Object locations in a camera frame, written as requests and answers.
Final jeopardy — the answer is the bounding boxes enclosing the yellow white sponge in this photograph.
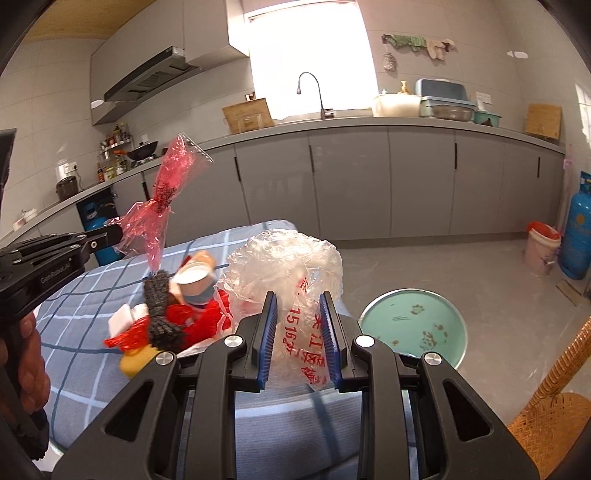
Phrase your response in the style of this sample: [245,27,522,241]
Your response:
[104,303,159,379]

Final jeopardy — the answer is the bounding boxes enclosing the wooden cutting board left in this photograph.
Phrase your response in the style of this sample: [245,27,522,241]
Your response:
[222,98,274,134]

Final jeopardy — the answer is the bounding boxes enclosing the blue dish rack box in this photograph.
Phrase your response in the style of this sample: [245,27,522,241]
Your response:
[415,78,476,122]

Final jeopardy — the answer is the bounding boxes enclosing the pink bucket red liner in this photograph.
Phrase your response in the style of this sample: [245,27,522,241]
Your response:
[523,221,562,276]

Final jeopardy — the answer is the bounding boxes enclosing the rice cooker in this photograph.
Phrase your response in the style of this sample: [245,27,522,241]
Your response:
[55,175,79,202]

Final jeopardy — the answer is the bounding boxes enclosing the green enamel basin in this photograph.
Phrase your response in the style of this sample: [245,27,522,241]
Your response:
[359,288,468,368]

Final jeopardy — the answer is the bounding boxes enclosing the spice rack with bottles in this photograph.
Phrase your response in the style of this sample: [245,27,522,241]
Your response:
[97,122,133,183]

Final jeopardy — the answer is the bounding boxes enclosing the black wok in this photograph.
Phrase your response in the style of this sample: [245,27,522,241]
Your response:
[126,141,158,162]

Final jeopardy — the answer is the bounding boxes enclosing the clear plastic bag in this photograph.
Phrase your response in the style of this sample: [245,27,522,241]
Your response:
[218,229,342,391]

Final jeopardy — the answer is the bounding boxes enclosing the person's left hand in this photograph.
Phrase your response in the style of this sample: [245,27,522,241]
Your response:
[18,312,50,414]

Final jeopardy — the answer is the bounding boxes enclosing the red plastic bag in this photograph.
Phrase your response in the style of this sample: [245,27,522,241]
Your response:
[103,288,232,353]

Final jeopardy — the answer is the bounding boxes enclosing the blue gas cylinder under counter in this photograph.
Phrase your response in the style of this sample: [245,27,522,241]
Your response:
[81,202,125,267]

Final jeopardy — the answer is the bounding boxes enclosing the dark braided rope bundle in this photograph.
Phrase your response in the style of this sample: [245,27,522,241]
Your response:
[141,269,187,351]

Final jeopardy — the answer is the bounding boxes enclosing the range hood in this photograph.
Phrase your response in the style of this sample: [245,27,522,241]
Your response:
[103,46,204,103]

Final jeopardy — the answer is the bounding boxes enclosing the wooden cutting board right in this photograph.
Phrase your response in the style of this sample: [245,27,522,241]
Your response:
[525,104,562,140]

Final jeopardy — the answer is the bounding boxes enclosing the blue gas cylinder right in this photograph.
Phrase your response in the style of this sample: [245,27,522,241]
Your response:
[558,171,591,280]

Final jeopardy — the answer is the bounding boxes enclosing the white basin on counter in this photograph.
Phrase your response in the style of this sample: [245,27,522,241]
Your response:
[372,94,421,118]

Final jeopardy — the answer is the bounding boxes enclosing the blue checked tablecloth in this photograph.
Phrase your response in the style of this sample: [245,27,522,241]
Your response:
[34,219,419,480]

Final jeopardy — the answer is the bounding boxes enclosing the wooden cutting board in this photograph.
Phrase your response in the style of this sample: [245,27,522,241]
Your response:
[525,104,562,140]
[222,98,274,134]

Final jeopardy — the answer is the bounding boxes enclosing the pink translucent plastic bag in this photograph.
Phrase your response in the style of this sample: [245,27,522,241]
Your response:
[105,132,213,275]

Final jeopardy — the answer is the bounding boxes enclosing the wicker chair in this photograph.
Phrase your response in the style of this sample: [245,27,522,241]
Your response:
[508,322,590,479]

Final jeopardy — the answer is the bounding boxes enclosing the small green basin on counter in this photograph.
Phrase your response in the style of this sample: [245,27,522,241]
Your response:
[473,110,501,127]

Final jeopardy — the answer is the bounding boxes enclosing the white paper cup blue band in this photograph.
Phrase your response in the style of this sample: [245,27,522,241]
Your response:
[172,262,216,307]

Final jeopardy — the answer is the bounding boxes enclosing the hanging cloths on wall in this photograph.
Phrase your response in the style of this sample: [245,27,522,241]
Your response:
[381,33,457,73]

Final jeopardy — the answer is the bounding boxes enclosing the curved kitchen faucet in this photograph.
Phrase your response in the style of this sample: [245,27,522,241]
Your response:
[295,71,335,120]

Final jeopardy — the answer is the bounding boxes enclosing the grey base cabinets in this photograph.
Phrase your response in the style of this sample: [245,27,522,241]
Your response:
[0,117,567,259]

